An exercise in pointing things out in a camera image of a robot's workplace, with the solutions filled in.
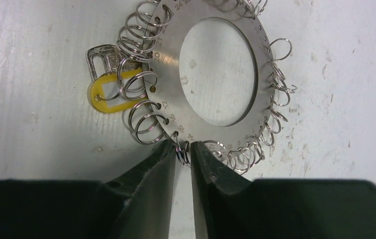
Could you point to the key with yellow tag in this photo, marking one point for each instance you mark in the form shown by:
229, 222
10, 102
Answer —
106, 92

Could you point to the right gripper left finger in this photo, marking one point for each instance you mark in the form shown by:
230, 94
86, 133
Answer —
135, 205

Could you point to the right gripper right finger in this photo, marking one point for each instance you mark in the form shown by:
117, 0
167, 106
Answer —
228, 206

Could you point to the metal disc with key rings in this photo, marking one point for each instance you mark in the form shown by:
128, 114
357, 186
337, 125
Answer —
208, 74

